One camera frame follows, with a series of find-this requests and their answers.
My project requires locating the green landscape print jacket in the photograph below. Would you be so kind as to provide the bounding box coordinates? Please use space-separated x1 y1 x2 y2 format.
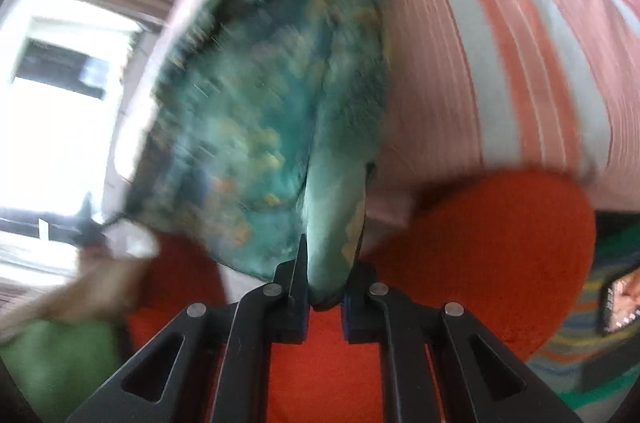
124 0 390 307

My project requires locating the person's left hand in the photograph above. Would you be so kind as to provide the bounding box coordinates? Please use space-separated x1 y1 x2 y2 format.
1 249 152 337

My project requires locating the striped colourful cloth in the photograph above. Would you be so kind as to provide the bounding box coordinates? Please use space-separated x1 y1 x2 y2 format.
528 212 639 422

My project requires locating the pink striped bed sheet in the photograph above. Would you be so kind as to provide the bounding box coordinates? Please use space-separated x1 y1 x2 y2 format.
143 0 639 221

